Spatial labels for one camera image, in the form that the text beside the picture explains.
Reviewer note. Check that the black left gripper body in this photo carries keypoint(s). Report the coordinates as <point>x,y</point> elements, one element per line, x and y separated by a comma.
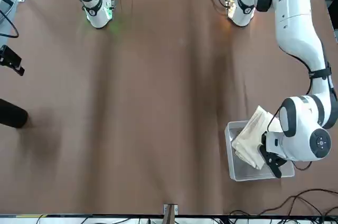
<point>273,160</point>

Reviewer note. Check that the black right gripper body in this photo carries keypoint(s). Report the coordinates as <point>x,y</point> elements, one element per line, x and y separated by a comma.
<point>10,56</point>

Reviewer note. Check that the cream-colored tablecloth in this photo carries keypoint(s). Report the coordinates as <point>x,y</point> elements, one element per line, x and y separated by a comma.
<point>251,139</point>

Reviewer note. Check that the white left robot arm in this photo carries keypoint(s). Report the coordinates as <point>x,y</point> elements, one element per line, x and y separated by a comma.
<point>295,23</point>

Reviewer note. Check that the clear plastic box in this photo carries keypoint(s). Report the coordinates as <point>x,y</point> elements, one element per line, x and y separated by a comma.
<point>228,155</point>

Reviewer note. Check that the black vase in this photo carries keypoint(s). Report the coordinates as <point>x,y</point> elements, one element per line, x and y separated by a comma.
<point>10,113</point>

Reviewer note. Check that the aluminium camera post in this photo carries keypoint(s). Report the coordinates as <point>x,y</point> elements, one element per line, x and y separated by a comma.
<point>169,214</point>

